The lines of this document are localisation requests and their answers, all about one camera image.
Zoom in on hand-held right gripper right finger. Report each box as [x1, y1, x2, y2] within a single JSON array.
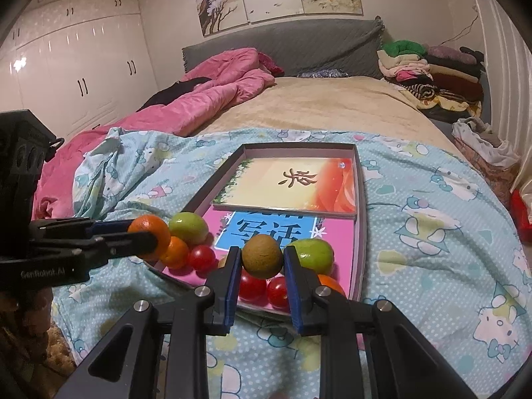
[[283, 246, 478, 399]]

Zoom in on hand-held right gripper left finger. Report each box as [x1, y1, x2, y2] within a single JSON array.
[[52, 246, 242, 399]]

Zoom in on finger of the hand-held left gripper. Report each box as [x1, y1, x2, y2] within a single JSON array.
[[28, 217, 134, 240], [31, 230, 159, 257]]

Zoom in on red cherry tomato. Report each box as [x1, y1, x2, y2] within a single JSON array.
[[267, 276, 292, 310], [238, 270, 268, 303], [187, 244, 217, 272]]

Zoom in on orange mandarin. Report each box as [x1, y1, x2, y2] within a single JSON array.
[[318, 274, 345, 298], [127, 215, 172, 260], [160, 236, 191, 269]]

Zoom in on small green jujube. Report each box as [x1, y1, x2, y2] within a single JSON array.
[[288, 239, 334, 273]]

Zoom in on large green jujube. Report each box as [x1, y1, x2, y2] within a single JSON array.
[[168, 212, 209, 247]]

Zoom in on shallow cardboard box tray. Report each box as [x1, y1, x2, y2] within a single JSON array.
[[145, 142, 370, 317]]

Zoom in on pink and blue book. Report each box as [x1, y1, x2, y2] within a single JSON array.
[[160, 210, 354, 312]]

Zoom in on beige and orange book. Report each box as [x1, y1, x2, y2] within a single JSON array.
[[211, 157, 359, 217]]

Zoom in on blue cartoon cat blanket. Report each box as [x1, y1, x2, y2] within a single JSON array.
[[54, 127, 532, 399]]

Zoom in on white wardrobe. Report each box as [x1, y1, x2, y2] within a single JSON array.
[[0, 0, 156, 142]]

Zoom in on black garment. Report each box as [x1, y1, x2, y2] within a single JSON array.
[[137, 77, 212, 111]]

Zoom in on pink quilt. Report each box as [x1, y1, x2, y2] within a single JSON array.
[[32, 48, 277, 221]]

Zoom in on beige bed sheet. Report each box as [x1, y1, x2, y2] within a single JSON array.
[[195, 75, 462, 154]]

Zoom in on red bag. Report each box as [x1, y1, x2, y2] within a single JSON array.
[[509, 189, 532, 244]]

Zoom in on striped folded cloth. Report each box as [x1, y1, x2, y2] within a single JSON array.
[[405, 83, 437, 100]]

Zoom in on white crumpled cloth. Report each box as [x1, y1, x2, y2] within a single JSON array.
[[452, 117, 521, 167]]

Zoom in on yellow printed blanket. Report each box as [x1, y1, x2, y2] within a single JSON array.
[[418, 91, 483, 119]]

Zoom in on pink folded garment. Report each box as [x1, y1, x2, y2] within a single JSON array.
[[395, 64, 433, 81]]

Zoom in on cream folded garment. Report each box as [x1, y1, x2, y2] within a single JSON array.
[[378, 52, 429, 71]]

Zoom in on dark brown folded clothes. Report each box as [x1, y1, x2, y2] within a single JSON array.
[[432, 64, 483, 96]]

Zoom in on green folded garment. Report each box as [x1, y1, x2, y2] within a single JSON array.
[[382, 41, 429, 57]]

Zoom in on purple folded garment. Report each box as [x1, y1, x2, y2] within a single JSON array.
[[428, 46, 470, 65]]

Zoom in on cream pleated curtain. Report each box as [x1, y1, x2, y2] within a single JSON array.
[[469, 0, 532, 200]]

